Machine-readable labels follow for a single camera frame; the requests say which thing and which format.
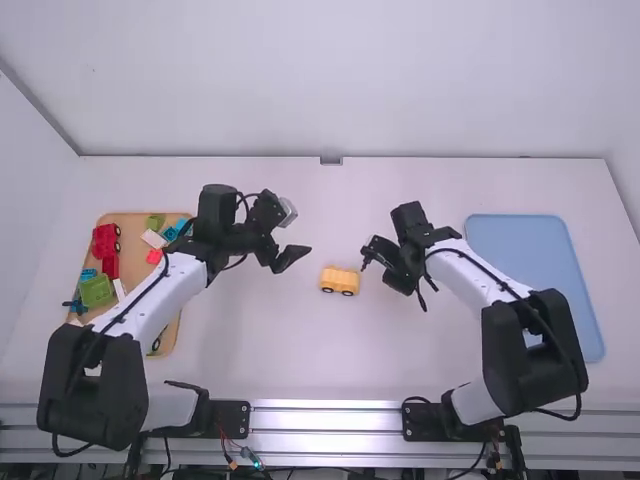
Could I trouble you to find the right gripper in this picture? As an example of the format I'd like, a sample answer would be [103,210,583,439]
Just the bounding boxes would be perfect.
[359,233,427,297]

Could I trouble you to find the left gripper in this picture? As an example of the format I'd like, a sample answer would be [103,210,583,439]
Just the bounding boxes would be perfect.
[243,188,314,275]

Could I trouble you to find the yellow toy car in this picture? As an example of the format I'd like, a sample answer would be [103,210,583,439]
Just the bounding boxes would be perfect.
[318,266,362,298]

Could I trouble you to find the blue mat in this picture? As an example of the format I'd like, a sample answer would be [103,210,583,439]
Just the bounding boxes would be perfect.
[463,213,608,364]

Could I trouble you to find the silver rails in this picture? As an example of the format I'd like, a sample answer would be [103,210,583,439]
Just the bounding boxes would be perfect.
[0,397,640,472]

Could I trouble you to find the tan tray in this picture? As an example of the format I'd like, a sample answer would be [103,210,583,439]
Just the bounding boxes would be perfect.
[65,211,197,359]

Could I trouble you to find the red toy brick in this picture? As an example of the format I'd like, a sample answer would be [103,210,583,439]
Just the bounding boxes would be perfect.
[91,224,124,259]

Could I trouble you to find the large green toy brick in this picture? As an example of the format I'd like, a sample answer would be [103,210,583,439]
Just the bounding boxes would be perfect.
[78,273,120,309]

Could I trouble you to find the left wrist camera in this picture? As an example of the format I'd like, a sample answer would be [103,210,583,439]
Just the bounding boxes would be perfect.
[276,196,302,230]

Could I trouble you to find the black cable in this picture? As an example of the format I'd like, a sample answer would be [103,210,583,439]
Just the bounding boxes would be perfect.
[533,344,592,422]
[233,190,262,224]
[412,269,442,314]

